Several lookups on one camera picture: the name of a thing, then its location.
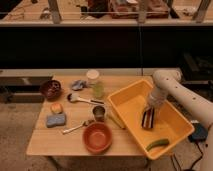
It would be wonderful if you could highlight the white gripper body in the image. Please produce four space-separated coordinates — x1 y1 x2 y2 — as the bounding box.
146 86 167 109

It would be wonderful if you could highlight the yellow plastic tray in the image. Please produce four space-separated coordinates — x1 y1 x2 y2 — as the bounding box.
108 79 194 160

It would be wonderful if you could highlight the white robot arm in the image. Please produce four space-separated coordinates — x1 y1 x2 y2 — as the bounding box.
144 69 213 130

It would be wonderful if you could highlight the green pepper toy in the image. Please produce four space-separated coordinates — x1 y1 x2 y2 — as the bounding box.
146 139 170 151

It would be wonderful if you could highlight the yellow banana toy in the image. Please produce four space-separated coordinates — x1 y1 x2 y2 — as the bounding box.
108 113 125 129

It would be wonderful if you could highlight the small metal cup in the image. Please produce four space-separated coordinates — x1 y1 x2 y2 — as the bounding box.
92 106 106 122

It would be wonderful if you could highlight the blue box on floor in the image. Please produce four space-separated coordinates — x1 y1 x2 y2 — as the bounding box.
188 123 208 142

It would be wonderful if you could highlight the green translucent cup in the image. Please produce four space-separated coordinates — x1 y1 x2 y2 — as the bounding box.
92 82 104 99

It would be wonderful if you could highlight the orange bowl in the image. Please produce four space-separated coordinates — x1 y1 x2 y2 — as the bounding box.
82 122 112 154

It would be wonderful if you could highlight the metal spoon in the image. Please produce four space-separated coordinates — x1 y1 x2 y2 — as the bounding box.
62 119 94 135

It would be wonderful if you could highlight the white lidded jar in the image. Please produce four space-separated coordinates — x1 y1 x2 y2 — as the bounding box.
86 69 100 85

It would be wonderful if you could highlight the wooden table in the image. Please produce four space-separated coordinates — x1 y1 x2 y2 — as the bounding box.
26 75 144 157

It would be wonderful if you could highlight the crumpled blue cloth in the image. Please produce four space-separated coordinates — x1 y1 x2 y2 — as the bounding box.
71 80 87 91

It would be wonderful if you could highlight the small orange fruit toy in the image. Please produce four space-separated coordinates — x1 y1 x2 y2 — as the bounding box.
50 103 63 114

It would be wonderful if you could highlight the blue sponge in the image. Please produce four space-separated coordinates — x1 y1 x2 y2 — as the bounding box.
46 114 66 128

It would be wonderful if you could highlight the dark purple bowl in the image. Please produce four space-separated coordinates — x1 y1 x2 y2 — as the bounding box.
39 80 61 100

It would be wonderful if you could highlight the black floor cable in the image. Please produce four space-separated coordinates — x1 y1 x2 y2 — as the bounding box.
170 140 211 171

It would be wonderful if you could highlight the white handled brush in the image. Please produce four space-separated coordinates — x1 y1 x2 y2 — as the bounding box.
67 93 104 105

